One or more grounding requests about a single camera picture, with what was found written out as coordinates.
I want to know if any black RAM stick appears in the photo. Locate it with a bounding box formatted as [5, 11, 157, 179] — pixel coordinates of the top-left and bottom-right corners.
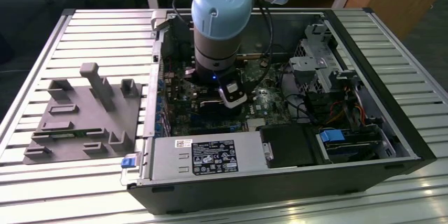
[199, 90, 257, 101]

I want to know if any black graphics card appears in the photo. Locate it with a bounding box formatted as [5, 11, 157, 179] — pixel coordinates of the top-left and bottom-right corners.
[199, 100, 245, 119]

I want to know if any green motherboard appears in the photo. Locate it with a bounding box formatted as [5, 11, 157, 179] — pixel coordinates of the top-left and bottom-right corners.
[159, 53, 294, 135]

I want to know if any silver chipset heat sink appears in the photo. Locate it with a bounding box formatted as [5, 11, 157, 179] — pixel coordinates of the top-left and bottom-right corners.
[247, 119, 266, 131]

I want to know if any grey case latch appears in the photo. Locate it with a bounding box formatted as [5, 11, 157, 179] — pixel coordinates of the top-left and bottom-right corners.
[150, 10, 174, 32]

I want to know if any silver power supply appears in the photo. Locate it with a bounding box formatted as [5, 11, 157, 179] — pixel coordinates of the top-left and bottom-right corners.
[149, 131, 271, 180]

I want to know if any metal drive cage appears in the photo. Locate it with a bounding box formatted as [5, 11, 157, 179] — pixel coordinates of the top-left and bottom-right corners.
[289, 24, 354, 94]

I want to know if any grey parts rack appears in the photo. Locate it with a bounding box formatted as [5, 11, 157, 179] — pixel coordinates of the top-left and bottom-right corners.
[23, 62, 145, 166]

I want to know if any blue disk carrier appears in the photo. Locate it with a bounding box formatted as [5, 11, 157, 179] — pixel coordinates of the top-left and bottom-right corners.
[319, 129, 347, 143]

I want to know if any green RAM stick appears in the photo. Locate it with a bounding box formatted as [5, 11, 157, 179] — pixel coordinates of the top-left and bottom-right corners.
[49, 133, 86, 140]

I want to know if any black open PC case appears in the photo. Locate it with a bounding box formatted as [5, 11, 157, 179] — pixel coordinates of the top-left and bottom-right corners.
[126, 7, 439, 216]

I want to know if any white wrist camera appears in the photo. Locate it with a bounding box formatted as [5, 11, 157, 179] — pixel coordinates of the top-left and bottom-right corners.
[219, 70, 249, 110]

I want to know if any black camera cable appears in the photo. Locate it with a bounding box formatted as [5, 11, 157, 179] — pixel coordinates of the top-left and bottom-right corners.
[245, 0, 277, 90]

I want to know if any black wire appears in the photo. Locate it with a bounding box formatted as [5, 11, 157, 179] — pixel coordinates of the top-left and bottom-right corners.
[285, 93, 321, 125]

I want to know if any yellow red wire bundle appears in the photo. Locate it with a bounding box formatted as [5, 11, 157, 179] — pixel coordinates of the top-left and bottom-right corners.
[325, 100, 369, 128]

